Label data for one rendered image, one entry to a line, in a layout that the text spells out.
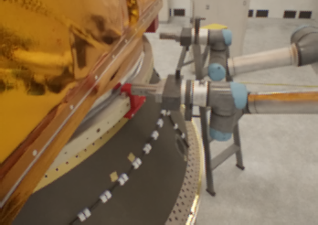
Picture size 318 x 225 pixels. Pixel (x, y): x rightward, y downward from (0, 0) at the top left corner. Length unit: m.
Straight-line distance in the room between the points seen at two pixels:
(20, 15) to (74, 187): 0.53
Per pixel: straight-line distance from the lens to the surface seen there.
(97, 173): 0.81
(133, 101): 0.83
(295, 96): 0.77
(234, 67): 1.05
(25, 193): 0.53
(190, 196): 1.16
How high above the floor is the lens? 2.15
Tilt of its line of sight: 33 degrees down
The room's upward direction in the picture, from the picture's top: 2 degrees counter-clockwise
